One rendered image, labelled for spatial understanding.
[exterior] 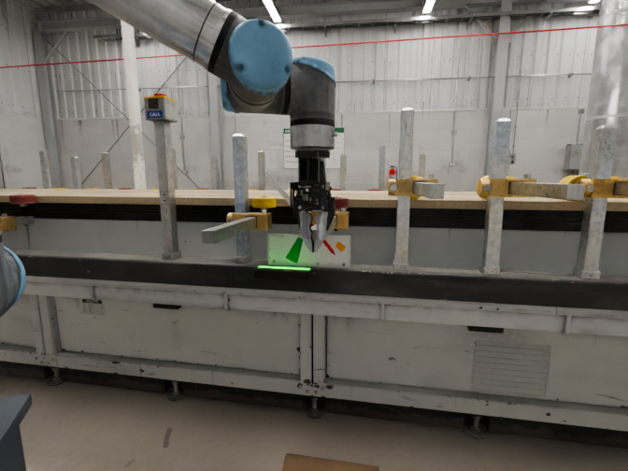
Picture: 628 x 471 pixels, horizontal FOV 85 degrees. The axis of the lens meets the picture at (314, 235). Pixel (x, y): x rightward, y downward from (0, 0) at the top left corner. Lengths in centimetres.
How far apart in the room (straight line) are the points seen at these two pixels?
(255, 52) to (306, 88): 18
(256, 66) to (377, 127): 772
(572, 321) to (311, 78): 98
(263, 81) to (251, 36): 6
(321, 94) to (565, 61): 885
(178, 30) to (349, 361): 124
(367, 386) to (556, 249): 83
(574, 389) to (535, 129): 769
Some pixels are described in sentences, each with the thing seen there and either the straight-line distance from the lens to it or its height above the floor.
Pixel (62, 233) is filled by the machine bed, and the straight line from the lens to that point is 183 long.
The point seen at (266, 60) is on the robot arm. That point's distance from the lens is 54.
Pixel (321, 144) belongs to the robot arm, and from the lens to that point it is 68.
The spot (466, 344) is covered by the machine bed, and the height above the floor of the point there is 36.
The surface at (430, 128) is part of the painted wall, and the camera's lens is 834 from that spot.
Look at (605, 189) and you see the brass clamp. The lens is 117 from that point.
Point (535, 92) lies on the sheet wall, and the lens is 908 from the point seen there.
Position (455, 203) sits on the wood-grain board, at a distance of 121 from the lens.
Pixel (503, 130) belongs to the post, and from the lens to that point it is 108.
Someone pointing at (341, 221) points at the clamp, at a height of 84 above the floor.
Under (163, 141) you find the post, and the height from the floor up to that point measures 109.
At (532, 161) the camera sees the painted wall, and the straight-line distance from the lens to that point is 894.
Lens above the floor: 97
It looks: 9 degrees down
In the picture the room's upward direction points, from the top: straight up
